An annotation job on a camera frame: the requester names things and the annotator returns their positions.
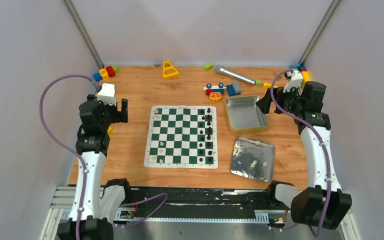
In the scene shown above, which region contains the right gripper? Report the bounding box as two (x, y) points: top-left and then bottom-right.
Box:
(255, 82), (304, 115)

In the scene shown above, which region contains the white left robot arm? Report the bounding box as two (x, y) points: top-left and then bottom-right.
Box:
(57, 96), (133, 240)

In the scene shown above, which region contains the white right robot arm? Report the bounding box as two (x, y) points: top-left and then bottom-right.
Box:
(256, 81), (352, 230)

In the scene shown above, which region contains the metal tin with black pieces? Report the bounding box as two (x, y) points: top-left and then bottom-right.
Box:
(224, 95), (269, 135)

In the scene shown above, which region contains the green white chess mat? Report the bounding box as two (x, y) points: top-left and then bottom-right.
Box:
(143, 105), (219, 169)

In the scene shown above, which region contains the yellow arch block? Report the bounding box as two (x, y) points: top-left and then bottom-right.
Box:
(262, 82), (272, 89)

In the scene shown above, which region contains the yellow red blue brick tower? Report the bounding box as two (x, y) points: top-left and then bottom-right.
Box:
(297, 66), (311, 84)

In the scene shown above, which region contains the green cube block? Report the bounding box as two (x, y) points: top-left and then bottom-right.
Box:
(255, 79), (262, 86)

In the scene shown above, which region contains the colourful cylinder block row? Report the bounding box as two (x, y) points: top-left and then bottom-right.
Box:
(92, 65), (120, 82)

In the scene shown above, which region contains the grey blue brick stack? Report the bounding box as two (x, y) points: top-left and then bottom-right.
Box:
(226, 81), (242, 97)

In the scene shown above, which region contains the metal tin lid tray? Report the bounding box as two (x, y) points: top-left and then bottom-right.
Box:
(230, 137), (275, 183)

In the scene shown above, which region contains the toy block car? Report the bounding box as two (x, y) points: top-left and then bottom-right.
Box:
(203, 82), (227, 102)

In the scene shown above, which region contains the silver microphone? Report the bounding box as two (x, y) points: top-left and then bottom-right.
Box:
(215, 65), (256, 86)

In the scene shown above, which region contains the white right camera box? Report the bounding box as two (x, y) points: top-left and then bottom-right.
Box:
(283, 68), (304, 93)

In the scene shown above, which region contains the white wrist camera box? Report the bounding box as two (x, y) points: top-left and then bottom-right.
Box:
(97, 83), (117, 106)

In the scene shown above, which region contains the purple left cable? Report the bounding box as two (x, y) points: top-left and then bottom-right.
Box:
(39, 74), (169, 240)

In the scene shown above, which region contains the yellow triangular frame block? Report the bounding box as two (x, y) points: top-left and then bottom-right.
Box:
(162, 60), (180, 80)

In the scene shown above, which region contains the green block near wall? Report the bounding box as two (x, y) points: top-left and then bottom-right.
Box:
(203, 62), (214, 71)

